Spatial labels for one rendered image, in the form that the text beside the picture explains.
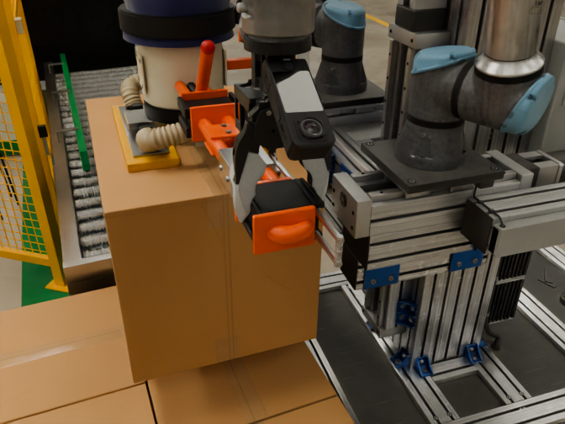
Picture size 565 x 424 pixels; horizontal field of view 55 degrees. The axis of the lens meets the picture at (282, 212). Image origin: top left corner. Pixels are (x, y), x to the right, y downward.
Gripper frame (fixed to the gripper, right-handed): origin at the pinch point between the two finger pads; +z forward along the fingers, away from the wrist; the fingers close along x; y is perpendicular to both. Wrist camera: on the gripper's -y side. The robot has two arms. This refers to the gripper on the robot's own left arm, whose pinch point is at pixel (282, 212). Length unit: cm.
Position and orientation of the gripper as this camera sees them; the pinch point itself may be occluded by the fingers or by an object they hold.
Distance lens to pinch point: 65.2
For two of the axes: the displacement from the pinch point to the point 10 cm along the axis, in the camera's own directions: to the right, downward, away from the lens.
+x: -9.4, 1.6, -3.1
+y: -3.5, -4.6, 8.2
